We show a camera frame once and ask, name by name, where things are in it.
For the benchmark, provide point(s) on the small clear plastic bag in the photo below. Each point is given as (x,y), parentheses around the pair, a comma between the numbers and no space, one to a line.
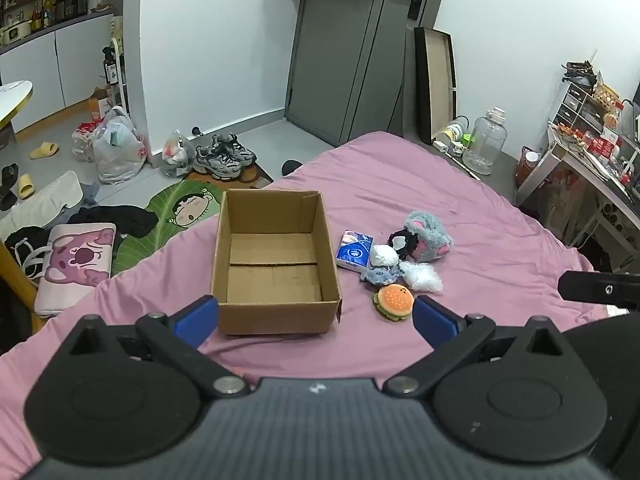
(175,155)

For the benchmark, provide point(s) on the small orange cardboard box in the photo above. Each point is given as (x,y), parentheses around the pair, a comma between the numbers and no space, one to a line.
(99,105)

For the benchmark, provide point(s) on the black framed wooden board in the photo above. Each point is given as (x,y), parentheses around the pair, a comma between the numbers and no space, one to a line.
(437,80)

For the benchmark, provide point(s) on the white towel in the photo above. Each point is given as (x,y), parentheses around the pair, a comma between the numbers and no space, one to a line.
(45,200)

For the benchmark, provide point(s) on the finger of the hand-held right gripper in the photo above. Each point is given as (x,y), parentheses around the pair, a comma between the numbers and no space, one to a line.
(590,287)

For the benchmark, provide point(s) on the white power strip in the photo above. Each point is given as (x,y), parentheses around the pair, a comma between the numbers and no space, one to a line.
(445,147)

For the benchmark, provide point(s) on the white kitchen cabinet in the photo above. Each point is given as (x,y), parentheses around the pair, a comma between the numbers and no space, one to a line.
(75,60)

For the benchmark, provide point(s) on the black clothes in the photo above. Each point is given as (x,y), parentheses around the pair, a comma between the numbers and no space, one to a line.
(120,219)

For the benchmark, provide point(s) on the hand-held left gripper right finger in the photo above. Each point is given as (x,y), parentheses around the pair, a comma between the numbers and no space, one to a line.
(434,319)

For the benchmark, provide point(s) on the brown cardboard box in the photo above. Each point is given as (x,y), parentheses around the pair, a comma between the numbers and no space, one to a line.
(272,280)

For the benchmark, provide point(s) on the yellow wooden frame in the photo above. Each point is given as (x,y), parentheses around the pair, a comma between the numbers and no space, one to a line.
(15,280)

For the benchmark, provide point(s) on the clear bag with red packets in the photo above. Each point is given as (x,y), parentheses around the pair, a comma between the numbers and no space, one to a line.
(85,140)

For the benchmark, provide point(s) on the row of kitchen bottles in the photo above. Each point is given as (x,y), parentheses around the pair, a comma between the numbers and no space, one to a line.
(60,7)

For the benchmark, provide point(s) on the black spray bottle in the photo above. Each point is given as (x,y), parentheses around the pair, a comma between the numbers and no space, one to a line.
(111,67)

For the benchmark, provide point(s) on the small green cup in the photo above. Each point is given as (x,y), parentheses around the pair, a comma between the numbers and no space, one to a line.
(468,140)

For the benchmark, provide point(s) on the small grey shark plush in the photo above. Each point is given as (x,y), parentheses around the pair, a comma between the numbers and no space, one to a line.
(380,275)

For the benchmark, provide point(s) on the grey pink plush toy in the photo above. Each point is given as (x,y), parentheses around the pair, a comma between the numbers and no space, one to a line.
(430,240)

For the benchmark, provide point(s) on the small black plush toy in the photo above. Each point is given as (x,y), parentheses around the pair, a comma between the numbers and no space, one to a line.
(411,246)

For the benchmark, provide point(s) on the white soft ball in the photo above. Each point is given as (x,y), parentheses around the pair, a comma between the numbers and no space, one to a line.
(383,255)

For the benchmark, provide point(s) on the green cartoon rug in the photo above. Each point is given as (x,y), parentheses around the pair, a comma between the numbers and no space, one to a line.
(150,210)

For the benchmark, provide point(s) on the pink cartoon cushion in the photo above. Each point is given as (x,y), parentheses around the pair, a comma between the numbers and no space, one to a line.
(75,265)

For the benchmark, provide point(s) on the white desk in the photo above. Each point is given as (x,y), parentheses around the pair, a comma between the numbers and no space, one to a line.
(545,165)

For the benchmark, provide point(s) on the large clear water bottle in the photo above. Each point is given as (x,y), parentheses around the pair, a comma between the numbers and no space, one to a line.
(484,142)

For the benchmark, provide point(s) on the pink bed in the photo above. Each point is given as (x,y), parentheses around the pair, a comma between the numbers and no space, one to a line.
(450,185)

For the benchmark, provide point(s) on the yellow label bottle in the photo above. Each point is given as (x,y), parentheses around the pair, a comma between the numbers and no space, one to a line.
(450,132)

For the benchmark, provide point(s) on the grey drawer organizer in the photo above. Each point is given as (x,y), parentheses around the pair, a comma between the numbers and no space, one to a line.
(575,107)

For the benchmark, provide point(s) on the brown doormat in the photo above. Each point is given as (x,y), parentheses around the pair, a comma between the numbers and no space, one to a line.
(252,177)

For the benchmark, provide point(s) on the white round table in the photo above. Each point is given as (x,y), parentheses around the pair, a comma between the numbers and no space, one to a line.
(12,97)

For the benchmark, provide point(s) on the large white plastic bag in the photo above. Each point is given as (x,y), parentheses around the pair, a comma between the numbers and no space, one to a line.
(120,152)

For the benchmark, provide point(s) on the clear bag of white stuffing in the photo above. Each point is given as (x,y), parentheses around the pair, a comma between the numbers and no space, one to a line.
(422,277)

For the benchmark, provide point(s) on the grey black sneaker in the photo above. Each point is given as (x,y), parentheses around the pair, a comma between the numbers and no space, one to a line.
(240,149)
(217,164)

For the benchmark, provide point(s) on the yellow slipper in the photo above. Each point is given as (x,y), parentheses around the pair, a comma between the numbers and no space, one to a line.
(26,187)
(44,150)

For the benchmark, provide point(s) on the blue tissue pack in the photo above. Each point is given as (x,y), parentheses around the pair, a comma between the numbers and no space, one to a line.
(352,252)

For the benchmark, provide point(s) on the grey door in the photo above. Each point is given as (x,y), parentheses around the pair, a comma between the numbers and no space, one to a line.
(340,60)

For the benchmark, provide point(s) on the hamburger plush toy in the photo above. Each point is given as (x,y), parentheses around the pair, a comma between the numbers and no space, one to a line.
(394,301)

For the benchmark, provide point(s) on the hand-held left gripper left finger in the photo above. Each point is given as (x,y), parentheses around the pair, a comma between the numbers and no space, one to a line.
(197,317)

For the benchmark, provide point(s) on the black slipper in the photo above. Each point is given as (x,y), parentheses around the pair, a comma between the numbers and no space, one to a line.
(7,185)

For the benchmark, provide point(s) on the orange container white lid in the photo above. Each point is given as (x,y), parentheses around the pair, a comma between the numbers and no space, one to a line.
(526,165)

